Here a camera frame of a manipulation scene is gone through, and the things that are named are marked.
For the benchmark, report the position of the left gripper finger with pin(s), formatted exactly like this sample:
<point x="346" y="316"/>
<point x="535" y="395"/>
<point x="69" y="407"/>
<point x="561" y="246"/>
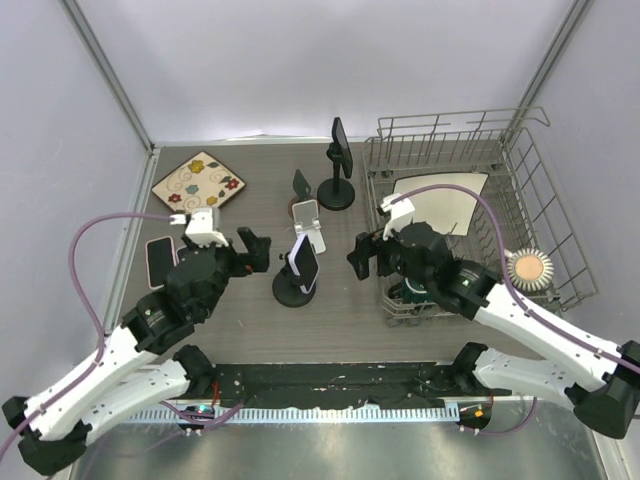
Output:
<point x="259" y="263"/>
<point x="249" y="239"/>

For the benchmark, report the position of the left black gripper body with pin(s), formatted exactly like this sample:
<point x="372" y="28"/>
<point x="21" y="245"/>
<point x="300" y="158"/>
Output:
<point x="229" y="265"/>

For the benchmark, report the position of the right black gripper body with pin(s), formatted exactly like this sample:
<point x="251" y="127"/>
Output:
<point x="397" y="263"/>

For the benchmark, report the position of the black round-base stand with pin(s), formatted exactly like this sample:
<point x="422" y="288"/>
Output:
<point x="287" y="287"/>

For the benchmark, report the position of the purple-cased phone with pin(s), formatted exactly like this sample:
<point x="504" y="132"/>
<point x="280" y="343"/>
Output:
<point x="180" y="255"/>
<point x="303" y="263"/>

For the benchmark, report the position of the pink-cased phone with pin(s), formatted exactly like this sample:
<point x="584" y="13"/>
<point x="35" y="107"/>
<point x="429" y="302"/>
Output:
<point x="160" y="260"/>

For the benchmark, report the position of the white folding phone stand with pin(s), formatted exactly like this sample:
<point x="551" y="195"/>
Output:
<point x="306" y="222"/>

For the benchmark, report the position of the wooden-base grey phone stand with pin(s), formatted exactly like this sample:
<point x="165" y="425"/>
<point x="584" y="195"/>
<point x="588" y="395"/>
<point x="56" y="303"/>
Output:
<point x="302" y="191"/>

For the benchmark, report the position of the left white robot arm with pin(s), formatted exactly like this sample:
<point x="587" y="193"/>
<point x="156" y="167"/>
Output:
<point x="143" y="361"/>

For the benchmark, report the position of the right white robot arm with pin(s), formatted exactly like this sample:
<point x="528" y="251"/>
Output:
<point x="596" y="379"/>

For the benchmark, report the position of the tall black phone stand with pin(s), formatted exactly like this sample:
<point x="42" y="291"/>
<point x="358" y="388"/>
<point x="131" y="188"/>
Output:
<point x="337" y="193"/>

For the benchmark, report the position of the black phone on tall stand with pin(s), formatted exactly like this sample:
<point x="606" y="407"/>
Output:
<point x="341" y="147"/>

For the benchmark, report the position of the dark green mug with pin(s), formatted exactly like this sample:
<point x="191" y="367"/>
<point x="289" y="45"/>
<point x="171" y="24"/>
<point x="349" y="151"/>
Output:
<point x="408" y="292"/>

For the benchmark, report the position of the white square plate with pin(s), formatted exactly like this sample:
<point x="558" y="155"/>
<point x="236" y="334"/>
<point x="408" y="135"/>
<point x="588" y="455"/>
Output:
<point x="446" y="211"/>

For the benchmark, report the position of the floral square trivet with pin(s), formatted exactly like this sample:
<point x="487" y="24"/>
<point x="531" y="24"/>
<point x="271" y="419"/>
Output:
<point x="200" y="181"/>

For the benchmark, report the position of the ribbed cup with peach inside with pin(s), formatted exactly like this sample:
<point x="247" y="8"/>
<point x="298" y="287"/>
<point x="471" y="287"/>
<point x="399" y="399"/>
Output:
<point x="529" y="269"/>

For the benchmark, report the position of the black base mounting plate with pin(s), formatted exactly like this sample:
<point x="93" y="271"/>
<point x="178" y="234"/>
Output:
<point x="337" y="386"/>

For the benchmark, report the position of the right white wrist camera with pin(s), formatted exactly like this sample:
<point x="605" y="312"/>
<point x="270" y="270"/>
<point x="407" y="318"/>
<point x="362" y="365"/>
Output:
<point x="400" y="214"/>

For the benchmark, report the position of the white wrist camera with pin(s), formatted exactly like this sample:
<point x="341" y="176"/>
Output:
<point x="400" y="214"/>
<point x="201" y="227"/>

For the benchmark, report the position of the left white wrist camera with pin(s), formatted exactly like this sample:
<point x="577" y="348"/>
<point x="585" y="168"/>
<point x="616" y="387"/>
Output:
<point x="201" y="227"/>

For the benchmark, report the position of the grey wire dish rack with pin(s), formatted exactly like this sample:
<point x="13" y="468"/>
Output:
<point x="525" y="210"/>

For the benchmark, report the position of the white slotted cable duct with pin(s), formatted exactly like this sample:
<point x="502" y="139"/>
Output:
<point x="367" y="414"/>

